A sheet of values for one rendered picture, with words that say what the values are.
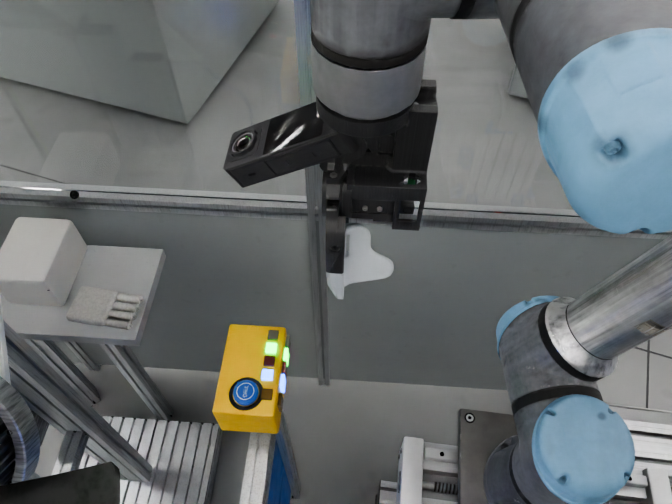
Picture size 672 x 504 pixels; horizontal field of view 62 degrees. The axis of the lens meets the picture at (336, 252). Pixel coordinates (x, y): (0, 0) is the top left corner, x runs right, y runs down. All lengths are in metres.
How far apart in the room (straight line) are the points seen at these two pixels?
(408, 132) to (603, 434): 0.48
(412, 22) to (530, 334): 0.54
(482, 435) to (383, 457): 1.07
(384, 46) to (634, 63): 0.15
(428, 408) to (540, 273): 0.81
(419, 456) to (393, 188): 0.63
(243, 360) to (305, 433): 1.09
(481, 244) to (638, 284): 0.66
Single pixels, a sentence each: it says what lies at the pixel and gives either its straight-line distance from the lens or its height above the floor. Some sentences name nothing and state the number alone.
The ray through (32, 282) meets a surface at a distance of 1.31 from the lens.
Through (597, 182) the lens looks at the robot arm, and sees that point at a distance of 0.23.
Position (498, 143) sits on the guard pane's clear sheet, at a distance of 1.11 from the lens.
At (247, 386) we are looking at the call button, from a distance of 0.93.
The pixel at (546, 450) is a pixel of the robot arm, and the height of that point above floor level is 1.26.
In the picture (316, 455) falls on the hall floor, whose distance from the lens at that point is 2.01.
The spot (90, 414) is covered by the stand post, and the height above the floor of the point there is 0.62.
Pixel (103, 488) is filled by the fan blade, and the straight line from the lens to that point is 0.79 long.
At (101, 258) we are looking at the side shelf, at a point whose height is 0.86.
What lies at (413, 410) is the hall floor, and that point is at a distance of 2.07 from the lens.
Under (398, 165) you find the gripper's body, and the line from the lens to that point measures 0.43.
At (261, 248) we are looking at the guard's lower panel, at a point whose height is 0.83.
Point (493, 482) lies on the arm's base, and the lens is 0.91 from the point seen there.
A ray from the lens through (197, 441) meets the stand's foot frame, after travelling 1.99.
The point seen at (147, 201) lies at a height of 1.00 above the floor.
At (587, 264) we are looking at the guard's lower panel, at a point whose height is 0.84.
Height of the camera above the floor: 1.93
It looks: 55 degrees down
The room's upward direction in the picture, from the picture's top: straight up
